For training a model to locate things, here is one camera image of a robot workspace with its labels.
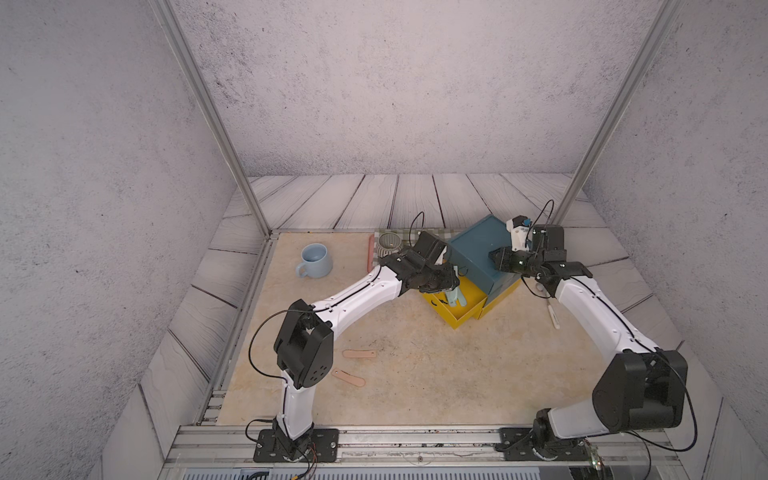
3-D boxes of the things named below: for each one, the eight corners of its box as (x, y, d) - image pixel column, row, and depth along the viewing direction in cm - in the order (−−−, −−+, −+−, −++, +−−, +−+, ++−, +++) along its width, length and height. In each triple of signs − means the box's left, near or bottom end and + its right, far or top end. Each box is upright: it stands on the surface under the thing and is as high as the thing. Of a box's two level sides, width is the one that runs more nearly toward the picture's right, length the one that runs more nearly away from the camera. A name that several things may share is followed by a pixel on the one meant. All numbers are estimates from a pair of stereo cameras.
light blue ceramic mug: (301, 281, 108) (295, 267, 102) (307, 256, 115) (302, 242, 109) (330, 281, 108) (326, 267, 102) (334, 256, 115) (330, 242, 109)
